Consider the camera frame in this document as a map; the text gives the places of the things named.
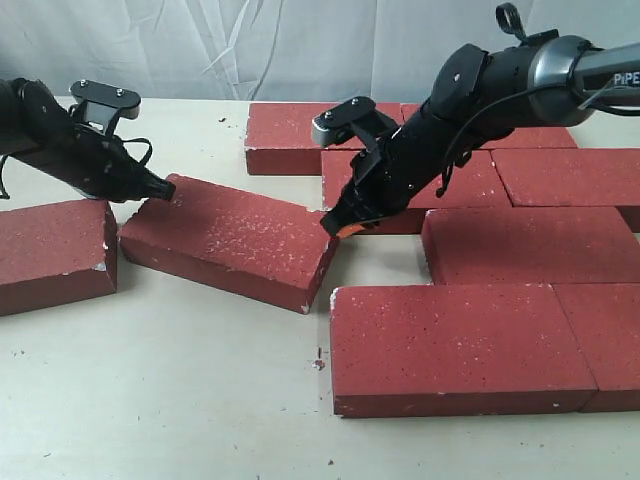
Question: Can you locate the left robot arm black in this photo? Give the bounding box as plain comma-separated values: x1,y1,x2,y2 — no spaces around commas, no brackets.
1,78,175,203

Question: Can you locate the red brick back row left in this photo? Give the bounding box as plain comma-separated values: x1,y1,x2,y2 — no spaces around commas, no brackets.
243,102,409,176

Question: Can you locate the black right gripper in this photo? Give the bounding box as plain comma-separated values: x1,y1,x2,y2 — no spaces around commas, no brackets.
320,102,480,237

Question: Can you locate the red brick back row right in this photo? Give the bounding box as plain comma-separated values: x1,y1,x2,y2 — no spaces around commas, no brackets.
401,103,580,151

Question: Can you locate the right robot arm black grey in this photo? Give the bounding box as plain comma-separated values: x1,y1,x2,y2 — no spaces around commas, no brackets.
311,35,639,238

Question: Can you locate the red brick underneath stack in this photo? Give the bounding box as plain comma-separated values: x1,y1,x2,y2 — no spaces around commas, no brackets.
1,200,118,316

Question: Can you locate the red brick with white scuffs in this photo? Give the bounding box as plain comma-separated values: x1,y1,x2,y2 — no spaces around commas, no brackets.
119,174,338,314

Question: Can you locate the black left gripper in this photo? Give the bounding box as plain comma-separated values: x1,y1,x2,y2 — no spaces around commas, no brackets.
44,123,175,203

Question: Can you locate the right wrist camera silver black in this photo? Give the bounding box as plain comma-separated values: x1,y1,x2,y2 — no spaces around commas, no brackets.
311,96,399,151

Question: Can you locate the white wrinkled backdrop cloth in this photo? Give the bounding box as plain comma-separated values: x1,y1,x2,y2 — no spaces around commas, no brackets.
0,0,640,106

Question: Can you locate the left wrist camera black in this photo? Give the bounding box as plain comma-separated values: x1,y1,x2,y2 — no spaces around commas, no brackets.
69,79,142,137

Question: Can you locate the red brick second row right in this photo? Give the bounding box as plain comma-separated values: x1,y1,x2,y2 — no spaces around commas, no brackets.
491,148,639,233

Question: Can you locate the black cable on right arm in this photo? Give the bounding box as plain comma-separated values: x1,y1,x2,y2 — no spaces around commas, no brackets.
434,2,640,199

